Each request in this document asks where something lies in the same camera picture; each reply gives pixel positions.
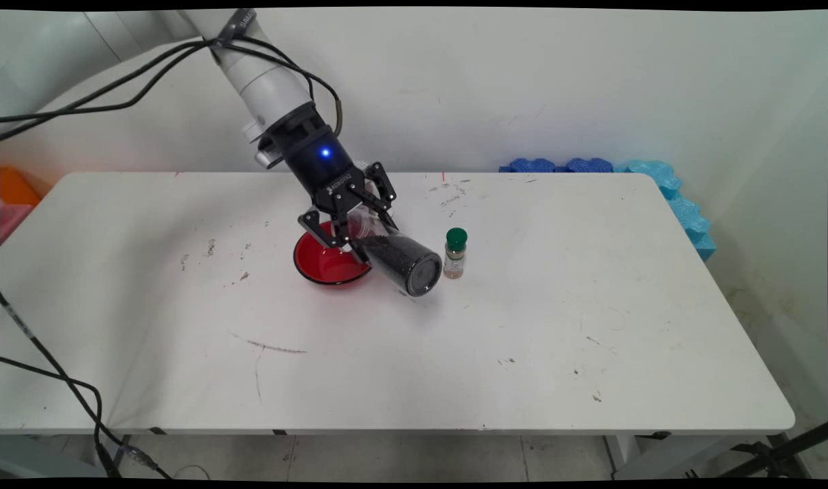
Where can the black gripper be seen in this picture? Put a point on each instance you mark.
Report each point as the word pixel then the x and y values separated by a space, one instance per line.
pixel 322 163

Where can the clear jar with black seeds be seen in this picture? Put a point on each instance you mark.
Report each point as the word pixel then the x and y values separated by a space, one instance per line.
pixel 407 265

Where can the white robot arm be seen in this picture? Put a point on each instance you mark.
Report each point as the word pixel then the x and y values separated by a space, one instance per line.
pixel 264 75

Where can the red bowl black rim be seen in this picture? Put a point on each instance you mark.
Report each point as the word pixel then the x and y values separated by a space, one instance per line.
pixel 325 265

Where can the small spice bottle green cap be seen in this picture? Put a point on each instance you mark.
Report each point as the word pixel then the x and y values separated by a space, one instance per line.
pixel 455 258

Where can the dark blue foam piece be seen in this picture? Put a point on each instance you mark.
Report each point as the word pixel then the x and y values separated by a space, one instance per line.
pixel 530 166

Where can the blue cloth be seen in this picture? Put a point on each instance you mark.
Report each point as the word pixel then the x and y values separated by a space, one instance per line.
pixel 589 166

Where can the light blue foam mat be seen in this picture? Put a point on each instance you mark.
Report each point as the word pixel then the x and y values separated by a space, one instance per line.
pixel 685 210

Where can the orange box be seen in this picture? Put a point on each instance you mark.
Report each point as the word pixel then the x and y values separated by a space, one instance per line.
pixel 16 190

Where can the grey table leg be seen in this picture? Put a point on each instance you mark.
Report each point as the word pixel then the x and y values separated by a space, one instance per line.
pixel 111 451

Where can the pink box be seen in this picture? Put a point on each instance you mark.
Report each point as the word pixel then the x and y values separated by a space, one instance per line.
pixel 11 221

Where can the black tripod stand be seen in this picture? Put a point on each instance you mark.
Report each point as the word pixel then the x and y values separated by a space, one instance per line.
pixel 774 448

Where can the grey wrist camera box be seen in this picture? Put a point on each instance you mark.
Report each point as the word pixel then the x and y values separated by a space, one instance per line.
pixel 265 158

